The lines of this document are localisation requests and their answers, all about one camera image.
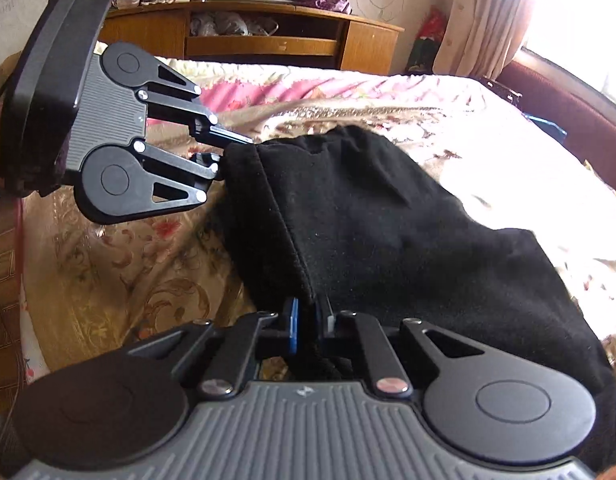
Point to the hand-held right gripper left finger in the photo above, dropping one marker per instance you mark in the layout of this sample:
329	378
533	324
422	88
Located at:
292	322

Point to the black pants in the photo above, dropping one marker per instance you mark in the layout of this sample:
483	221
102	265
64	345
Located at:
378	240

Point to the pink cartoon quilt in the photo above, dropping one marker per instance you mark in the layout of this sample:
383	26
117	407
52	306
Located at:
238	92

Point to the red bag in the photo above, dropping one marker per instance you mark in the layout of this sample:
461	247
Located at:
428	40

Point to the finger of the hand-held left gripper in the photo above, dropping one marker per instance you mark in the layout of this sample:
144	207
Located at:
210	167
228	136

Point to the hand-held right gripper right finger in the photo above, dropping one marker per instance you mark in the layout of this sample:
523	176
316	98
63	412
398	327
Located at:
321	322

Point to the golden floral bedspread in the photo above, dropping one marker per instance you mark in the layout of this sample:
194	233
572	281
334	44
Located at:
138	270

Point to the brown wooden panel cabinet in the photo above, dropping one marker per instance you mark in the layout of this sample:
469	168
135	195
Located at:
3	310

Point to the cream curtain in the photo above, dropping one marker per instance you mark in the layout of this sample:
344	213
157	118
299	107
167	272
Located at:
488	15

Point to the wooden TV cabinet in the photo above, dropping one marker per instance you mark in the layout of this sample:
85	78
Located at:
368	42

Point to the clear plastic bags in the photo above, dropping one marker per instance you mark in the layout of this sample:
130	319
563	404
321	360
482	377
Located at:
233	24

